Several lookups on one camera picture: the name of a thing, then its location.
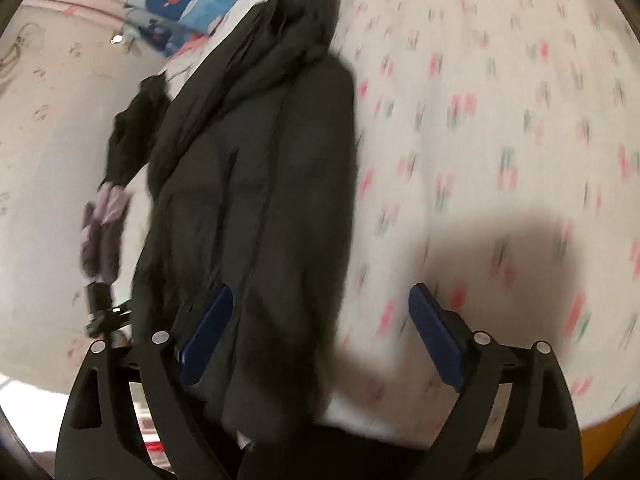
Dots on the black puffer jacket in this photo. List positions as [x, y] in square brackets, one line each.
[252, 178]

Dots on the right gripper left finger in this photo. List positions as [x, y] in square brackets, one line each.
[100, 437]

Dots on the black garment on quilt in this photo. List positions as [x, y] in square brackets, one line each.
[135, 131]

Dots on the purple folded jacket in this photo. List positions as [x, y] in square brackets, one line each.
[102, 226]

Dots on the cherry print bed sheet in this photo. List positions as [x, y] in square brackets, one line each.
[498, 164]

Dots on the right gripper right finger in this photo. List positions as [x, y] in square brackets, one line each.
[514, 417]

